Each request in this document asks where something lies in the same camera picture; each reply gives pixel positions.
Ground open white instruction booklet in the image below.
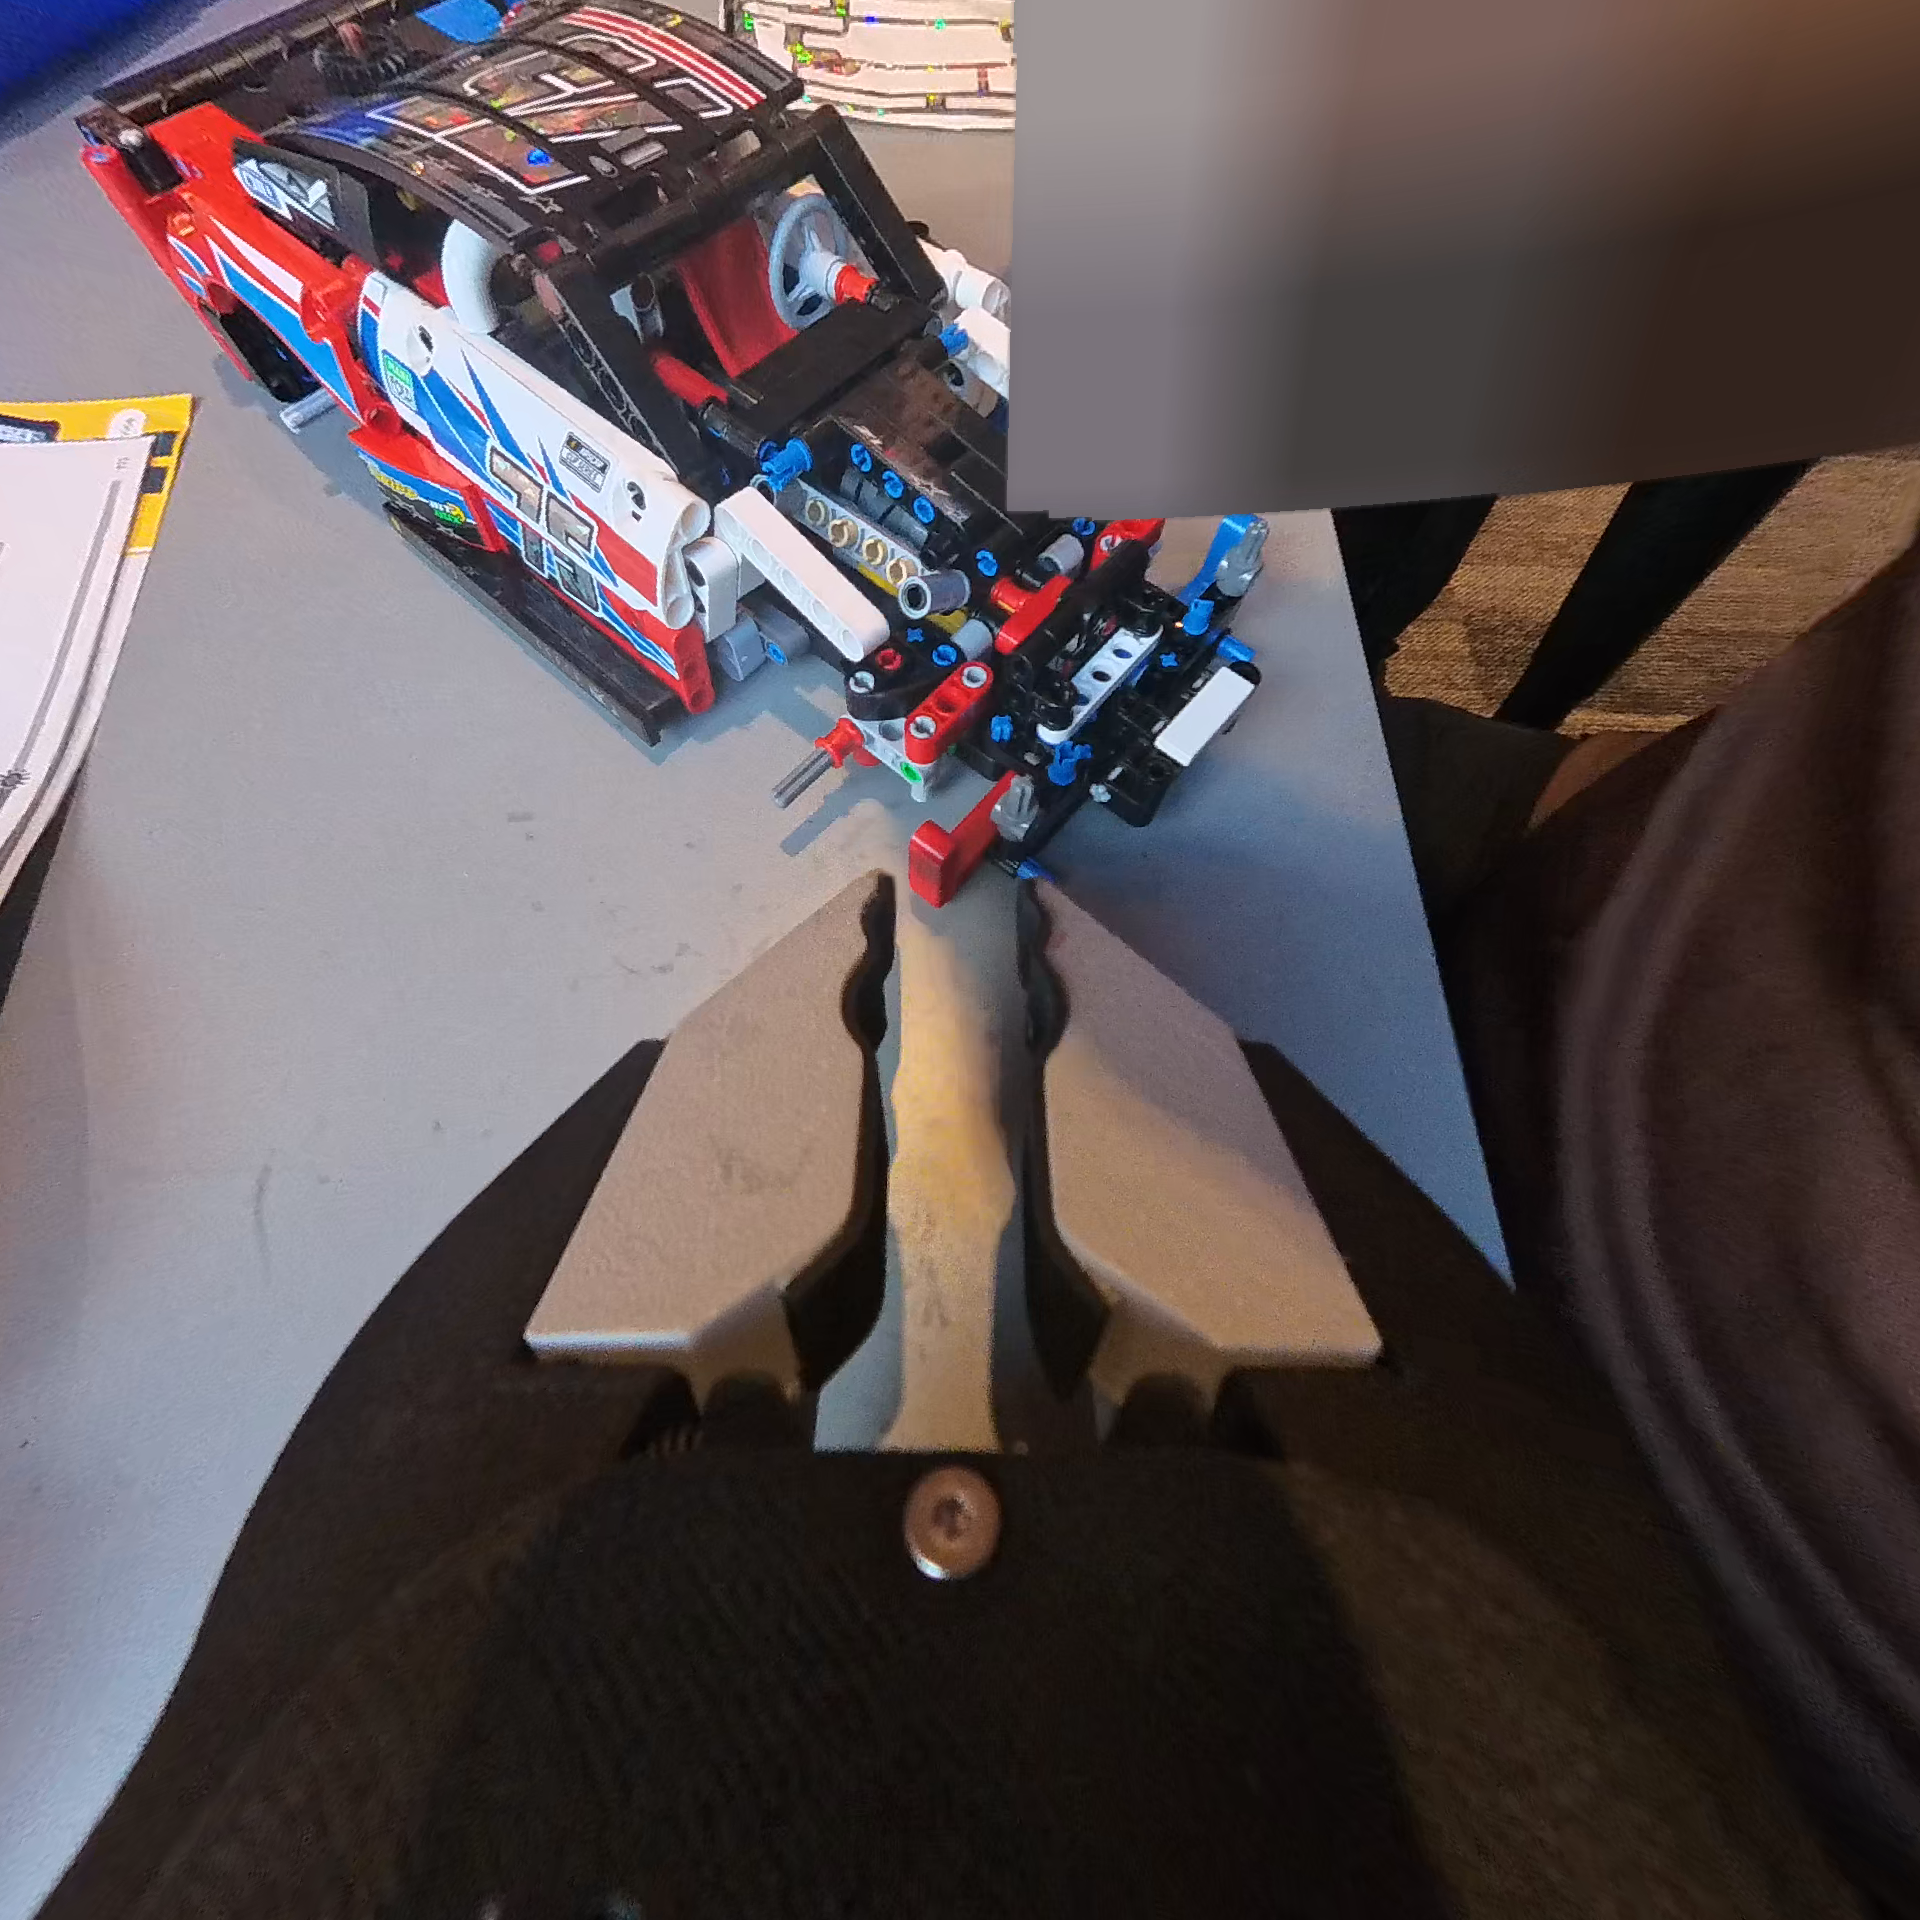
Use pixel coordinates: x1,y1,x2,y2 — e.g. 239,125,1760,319
0,428,160,903

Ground person's brown shirt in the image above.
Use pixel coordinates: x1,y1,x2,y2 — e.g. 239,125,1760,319
1500,555,1920,1920

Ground yellow-cover instruction booklet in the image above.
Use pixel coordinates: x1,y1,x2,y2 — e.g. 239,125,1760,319
0,393,196,559

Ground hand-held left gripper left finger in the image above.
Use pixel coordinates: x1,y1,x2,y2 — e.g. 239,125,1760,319
527,871,903,1404

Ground grey desk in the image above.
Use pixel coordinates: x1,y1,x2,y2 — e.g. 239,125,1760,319
0,0,1519,1920

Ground toy brick race car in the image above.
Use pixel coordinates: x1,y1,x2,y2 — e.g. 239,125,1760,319
77,0,1269,909

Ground holographic sticker sheet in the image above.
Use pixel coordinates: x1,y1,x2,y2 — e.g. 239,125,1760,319
721,0,1016,127

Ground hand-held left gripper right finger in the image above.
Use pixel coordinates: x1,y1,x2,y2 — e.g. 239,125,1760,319
1019,878,1384,1412

